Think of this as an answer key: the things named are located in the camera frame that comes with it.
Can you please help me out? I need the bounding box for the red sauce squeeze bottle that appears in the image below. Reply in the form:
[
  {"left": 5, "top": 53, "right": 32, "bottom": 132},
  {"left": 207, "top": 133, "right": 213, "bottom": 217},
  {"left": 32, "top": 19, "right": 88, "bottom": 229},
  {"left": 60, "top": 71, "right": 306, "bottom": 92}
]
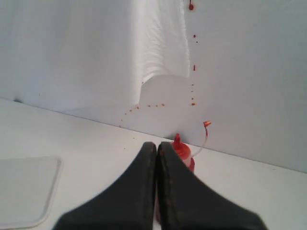
[{"left": 154, "top": 121, "right": 213, "bottom": 222}]

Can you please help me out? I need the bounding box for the white rectangular tray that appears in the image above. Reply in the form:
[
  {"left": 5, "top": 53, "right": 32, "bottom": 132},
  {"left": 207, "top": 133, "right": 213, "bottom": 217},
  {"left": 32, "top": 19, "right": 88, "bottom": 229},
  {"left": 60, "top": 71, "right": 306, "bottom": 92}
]
[{"left": 0, "top": 156, "right": 63, "bottom": 230}]

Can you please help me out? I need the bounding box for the white paper backdrop sheet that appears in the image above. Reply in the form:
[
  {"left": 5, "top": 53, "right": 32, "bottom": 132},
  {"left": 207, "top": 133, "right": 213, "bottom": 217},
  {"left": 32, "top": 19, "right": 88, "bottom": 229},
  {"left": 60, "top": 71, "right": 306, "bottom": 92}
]
[{"left": 0, "top": 0, "right": 190, "bottom": 111}]

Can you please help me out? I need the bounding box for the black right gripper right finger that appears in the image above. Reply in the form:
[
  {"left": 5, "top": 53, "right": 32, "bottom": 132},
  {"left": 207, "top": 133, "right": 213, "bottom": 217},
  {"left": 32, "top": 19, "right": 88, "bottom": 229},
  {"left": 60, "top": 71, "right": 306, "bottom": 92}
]
[{"left": 156, "top": 142, "right": 267, "bottom": 230}]

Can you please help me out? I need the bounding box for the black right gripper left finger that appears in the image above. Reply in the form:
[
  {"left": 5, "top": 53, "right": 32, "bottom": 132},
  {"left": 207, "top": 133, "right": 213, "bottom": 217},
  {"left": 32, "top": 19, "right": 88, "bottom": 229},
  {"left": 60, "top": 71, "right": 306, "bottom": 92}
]
[{"left": 54, "top": 142, "right": 157, "bottom": 230}]

